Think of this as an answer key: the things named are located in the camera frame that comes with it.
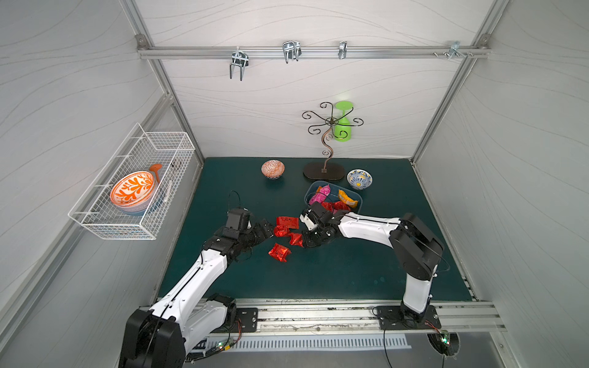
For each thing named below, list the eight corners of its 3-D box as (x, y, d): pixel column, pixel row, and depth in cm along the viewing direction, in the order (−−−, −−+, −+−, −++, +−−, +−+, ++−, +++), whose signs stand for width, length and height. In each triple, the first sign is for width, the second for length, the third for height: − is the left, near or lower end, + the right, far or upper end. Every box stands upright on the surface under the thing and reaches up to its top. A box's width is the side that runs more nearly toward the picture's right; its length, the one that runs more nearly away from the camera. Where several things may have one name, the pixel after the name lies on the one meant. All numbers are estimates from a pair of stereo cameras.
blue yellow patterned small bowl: (347, 191, 110) (349, 185, 106) (344, 175, 117) (346, 168, 113) (372, 191, 110) (374, 185, 106) (368, 175, 117) (370, 169, 113)
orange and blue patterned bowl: (259, 176, 120) (257, 165, 114) (274, 165, 125) (273, 155, 119) (273, 188, 115) (271, 177, 108) (288, 176, 120) (288, 166, 113)
